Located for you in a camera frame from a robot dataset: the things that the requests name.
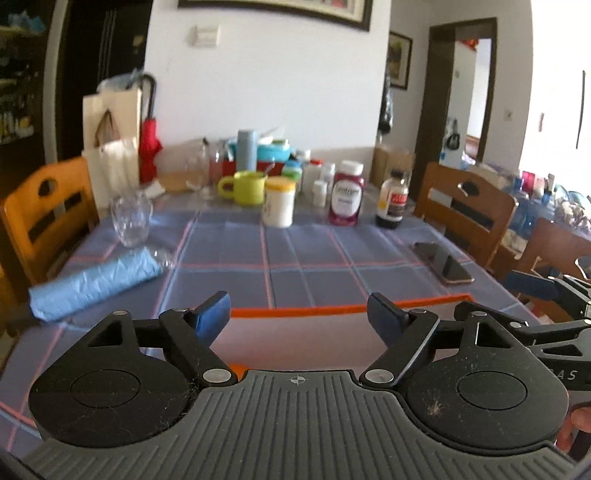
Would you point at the dark bottle red label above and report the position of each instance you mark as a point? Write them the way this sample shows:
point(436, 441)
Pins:
point(392, 203)

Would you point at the pale plastic bag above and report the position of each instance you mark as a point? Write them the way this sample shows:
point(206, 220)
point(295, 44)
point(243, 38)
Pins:
point(120, 81)

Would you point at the white jar yellow lid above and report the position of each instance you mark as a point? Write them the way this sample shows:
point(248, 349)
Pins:
point(279, 205)

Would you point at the green lid container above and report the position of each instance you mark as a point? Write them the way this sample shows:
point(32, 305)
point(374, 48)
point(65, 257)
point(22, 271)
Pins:
point(292, 170)

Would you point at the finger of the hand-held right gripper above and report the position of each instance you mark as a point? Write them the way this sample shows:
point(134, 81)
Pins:
point(554, 334)
point(531, 285)

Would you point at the wooden shelf cabinet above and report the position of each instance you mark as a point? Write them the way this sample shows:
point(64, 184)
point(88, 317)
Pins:
point(23, 69)

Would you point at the small white paper bag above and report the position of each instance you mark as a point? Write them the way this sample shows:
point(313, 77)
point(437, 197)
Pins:
point(113, 170)

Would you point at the green mug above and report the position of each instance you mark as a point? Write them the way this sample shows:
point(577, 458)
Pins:
point(247, 189)

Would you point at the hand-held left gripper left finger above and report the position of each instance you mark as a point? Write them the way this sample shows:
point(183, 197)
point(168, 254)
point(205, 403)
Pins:
point(212, 316)

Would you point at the blue plaid tablecloth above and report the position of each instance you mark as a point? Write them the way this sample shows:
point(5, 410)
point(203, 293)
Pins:
point(300, 258)

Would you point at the white pill bottle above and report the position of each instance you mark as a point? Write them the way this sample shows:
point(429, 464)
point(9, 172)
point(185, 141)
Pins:
point(320, 194)
point(311, 177)
point(328, 173)

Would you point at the brown cardboard box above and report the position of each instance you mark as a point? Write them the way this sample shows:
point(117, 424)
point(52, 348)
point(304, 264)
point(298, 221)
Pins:
point(392, 164)

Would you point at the red container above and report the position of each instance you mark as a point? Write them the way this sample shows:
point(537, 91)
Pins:
point(272, 167)

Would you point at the smartphone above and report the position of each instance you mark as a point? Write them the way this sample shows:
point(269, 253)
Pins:
point(443, 264)

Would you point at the clear drinking glass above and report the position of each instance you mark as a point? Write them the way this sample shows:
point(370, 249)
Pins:
point(131, 221)

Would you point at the blue tumbler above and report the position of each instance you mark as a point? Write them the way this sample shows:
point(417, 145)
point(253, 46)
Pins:
point(246, 150)

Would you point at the black handbag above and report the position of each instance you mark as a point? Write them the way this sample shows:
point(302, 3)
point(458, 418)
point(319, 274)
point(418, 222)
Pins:
point(452, 138)

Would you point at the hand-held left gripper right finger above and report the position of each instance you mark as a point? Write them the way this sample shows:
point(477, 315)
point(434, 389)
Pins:
point(385, 318)

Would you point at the person's right hand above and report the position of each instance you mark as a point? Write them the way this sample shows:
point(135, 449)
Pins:
point(579, 434)

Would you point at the dark wooden door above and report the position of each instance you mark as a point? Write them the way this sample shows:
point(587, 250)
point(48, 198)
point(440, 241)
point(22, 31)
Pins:
point(101, 55)

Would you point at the small framed picture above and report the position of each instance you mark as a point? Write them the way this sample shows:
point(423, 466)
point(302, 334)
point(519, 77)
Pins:
point(399, 60)

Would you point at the wooden chair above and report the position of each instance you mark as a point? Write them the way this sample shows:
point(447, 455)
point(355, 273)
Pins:
point(51, 203)
point(466, 212)
point(549, 244)

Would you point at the teal bowl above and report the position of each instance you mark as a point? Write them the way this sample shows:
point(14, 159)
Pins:
point(274, 151)

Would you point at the orange cardboard box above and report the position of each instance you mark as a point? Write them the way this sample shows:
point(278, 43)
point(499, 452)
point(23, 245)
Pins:
point(300, 337)

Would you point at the maroon vitamin bottle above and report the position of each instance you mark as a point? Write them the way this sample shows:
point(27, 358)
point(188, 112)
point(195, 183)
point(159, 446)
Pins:
point(346, 198)

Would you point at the large framed picture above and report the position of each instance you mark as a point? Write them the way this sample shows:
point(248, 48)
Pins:
point(277, 9)

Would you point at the white wall switch panel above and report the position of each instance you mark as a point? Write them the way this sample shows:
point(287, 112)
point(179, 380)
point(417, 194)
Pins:
point(204, 36)

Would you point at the glass jar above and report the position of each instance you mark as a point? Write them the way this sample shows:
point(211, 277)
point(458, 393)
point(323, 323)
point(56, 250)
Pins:
point(198, 170)

